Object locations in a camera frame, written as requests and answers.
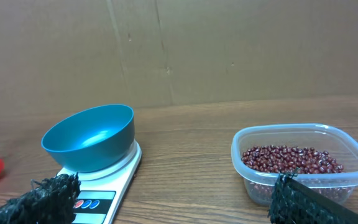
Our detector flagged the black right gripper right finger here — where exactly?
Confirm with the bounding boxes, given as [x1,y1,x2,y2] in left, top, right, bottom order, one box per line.
[268,172,358,224]

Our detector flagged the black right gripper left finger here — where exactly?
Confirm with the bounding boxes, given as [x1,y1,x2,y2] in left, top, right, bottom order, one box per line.
[0,174,81,224]

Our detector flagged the red adzuki beans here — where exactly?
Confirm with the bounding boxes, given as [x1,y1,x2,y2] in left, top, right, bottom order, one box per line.
[241,144,344,174]

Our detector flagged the white digital kitchen scale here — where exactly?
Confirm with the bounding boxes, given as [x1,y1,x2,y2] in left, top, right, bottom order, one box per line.
[59,141,142,224]

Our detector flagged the teal plastic bowl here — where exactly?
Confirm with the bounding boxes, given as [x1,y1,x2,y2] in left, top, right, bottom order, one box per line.
[42,104,135,173]

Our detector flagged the clear plastic container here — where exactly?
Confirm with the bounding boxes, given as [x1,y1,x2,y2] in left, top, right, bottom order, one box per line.
[231,123,358,205]

